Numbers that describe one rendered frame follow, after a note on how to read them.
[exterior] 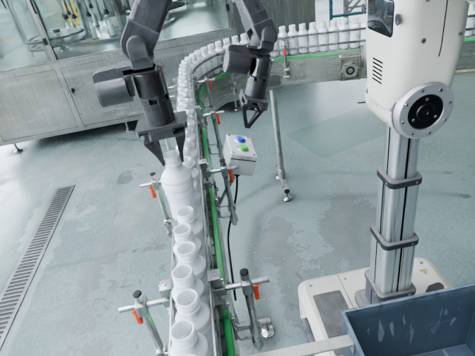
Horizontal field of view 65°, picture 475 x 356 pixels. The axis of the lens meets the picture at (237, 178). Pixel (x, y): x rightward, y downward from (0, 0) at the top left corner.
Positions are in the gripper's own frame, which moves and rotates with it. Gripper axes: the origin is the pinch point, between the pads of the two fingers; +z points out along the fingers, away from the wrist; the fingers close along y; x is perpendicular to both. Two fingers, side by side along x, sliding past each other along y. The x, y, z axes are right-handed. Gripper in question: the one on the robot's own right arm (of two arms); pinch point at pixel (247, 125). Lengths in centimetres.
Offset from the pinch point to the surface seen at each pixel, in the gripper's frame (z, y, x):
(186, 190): 5.2, 30.3, -17.4
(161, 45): 45, -301, -34
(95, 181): 154, -205, -79
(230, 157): 9.1, 3.7, -3.8
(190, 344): 10, 65, -17
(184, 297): 10, 56, -17
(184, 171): 1.3, 28.8, -18.5
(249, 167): 11.6, 3.9, 2.3
